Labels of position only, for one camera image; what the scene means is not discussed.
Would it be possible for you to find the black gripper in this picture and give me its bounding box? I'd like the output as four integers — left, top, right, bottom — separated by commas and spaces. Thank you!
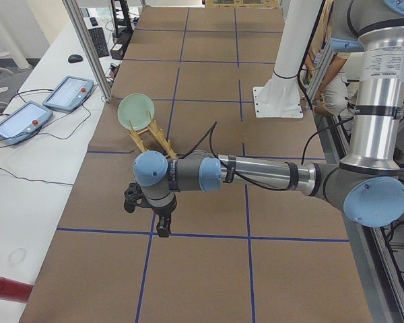
154, 203, 175, 237

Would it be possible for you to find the pale green plate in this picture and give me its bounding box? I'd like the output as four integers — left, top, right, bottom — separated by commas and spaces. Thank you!
117, 94, 155, 131

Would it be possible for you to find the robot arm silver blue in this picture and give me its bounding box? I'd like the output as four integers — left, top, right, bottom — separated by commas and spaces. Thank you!
124, 1, 404, 238

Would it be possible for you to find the wooden dish rack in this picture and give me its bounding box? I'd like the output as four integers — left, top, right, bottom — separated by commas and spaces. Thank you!
128, 112, 177, 159

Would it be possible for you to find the far teach pendant tablet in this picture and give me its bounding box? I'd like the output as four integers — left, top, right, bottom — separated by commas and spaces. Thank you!
42, 75, 94, 112

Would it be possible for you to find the teach pendant tablet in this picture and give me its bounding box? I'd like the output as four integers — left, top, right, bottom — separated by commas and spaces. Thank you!
42, 75, 94, 112
0, 101, 53, 145

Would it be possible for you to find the near teach pendant tablet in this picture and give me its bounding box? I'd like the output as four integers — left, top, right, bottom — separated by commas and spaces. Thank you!
0, 101, 53, 145

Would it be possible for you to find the black device on desk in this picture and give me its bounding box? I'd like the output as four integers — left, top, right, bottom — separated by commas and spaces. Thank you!
110, 33, 131, 61

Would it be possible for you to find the red cylinder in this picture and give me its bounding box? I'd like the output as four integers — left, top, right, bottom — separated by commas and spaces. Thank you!
0, 277, 33, 303

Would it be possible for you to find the black computer mouse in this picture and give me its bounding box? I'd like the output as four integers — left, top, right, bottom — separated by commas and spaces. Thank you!
67, 54, 83, 64

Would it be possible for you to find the black keyboard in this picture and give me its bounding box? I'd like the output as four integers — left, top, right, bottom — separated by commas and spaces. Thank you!
88, 27, 109, 58

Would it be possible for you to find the person in beige clothes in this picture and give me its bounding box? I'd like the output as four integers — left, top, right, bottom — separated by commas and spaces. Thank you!
304, 1, 349, 116

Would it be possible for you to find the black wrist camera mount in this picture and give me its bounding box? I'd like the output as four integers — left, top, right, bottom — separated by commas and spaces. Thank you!
123, 182, 145, 213

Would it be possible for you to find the white pedestal column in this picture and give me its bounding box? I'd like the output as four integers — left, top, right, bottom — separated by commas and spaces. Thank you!
253, 0, 324, 118

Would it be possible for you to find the aluminium frame post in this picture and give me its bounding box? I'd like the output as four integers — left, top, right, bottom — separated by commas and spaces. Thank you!
62, 0, 112, 102

